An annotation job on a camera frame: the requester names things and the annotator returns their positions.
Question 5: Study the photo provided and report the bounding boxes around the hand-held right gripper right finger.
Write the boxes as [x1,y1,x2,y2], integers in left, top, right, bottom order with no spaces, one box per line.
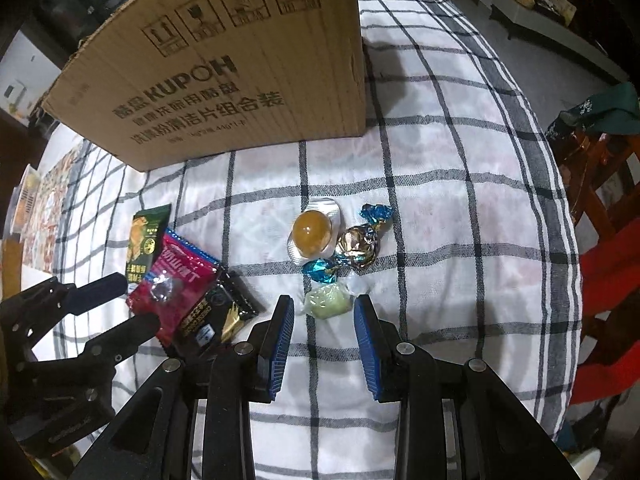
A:
[352,294,568,480]

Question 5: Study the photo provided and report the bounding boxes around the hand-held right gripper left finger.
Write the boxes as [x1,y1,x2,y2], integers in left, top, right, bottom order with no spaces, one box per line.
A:
[70,294,296,480]

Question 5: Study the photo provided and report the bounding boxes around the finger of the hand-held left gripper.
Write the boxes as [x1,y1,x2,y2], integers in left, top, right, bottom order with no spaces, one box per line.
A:
[17,312,162,396]
[0,272,130,356]

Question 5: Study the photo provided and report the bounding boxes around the pale green candy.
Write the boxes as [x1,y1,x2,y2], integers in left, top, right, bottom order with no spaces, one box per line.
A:
[304,280,371,320]

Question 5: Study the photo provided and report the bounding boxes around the red snack packet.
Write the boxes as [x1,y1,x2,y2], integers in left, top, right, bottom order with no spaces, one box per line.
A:
[125,229,223,347]

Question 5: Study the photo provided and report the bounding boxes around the brown cardboard box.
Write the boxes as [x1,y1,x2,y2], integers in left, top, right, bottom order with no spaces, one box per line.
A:
[41,0,368,173]

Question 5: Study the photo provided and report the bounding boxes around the black snack packet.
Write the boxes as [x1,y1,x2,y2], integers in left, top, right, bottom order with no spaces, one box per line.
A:
[172,270,268,356]

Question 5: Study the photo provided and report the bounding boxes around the green snack packet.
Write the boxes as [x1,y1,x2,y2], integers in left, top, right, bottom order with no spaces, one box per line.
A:
[126,205,173,295]

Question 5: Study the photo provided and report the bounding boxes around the blue wrapped candy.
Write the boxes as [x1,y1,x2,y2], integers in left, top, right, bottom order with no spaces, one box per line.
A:
[302,257,338,286]

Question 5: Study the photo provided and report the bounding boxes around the gold candy with blue ends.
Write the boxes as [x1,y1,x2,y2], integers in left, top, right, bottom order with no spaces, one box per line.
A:
[334,203,393,270]

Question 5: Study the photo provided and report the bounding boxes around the orange jelly cup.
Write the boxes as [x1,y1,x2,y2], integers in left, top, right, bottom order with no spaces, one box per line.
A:
[286,199,345,263]

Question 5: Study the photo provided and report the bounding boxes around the wooden chair with red cloth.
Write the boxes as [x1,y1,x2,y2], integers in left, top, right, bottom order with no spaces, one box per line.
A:
[570,225,640,406]

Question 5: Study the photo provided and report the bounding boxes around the green cloth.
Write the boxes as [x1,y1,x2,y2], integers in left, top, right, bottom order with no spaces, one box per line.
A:
[547,82,640,136]

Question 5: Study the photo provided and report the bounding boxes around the white low cabinet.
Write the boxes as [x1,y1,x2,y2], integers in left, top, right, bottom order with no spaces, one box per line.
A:
[490,0,631,83]

